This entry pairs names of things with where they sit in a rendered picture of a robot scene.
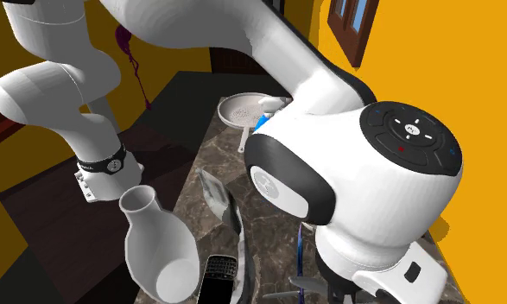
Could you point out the black keypad phone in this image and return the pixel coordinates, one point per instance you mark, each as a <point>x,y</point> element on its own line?
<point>217,286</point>

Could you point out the purple wall ornament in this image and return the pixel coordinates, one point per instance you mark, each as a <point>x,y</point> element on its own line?
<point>127,46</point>

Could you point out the white vase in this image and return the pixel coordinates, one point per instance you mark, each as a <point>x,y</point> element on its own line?
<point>160,248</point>

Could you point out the blue pen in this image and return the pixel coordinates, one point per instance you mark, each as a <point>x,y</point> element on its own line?
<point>300,252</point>

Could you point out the white and blue bottle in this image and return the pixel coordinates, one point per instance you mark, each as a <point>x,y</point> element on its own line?
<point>262,123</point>

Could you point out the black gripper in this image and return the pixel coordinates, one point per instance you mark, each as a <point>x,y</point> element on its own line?
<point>339,288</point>

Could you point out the silver cleaver knife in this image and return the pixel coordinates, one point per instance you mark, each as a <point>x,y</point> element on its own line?
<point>214,193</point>

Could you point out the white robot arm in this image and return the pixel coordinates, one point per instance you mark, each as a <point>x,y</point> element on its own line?
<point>354,177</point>

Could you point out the brown framed window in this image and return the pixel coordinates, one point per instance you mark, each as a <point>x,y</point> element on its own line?
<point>353,29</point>

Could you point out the grey utensil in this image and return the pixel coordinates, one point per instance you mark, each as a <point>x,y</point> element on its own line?
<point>305,284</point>

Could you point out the dark brown robot stand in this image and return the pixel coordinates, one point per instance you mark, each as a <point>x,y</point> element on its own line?
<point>67,235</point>

